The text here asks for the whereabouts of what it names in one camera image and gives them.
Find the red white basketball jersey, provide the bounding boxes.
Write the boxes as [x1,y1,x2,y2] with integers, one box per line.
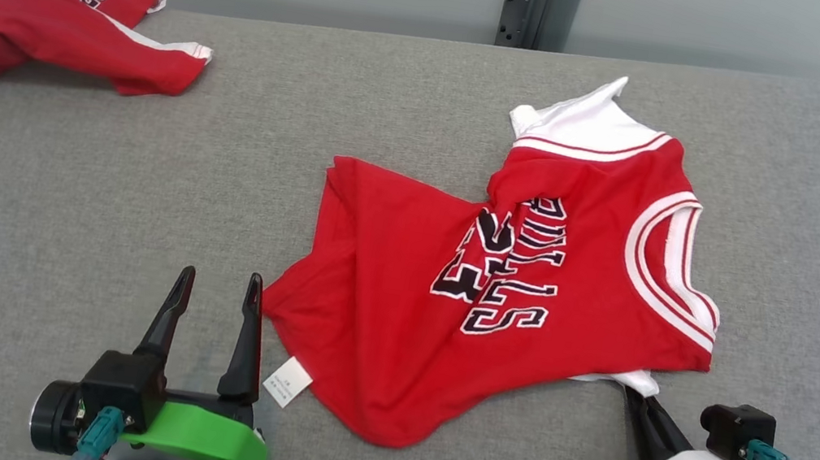
[241,26,756,460]

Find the teal plug left arm cable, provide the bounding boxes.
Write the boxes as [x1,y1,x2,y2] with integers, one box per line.
[65,401,128,460]

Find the grey rounded cylinder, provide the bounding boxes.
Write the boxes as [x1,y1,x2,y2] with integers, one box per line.
[536,0,584,56]

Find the dark grey perforated bracket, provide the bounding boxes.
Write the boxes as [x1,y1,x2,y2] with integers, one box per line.
[495,0,534,50]

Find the red white basketball shorts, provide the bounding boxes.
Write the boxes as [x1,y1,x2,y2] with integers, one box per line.
[0,0,222,136]

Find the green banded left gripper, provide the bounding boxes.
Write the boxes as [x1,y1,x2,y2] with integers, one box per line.
[26,242,296,460]

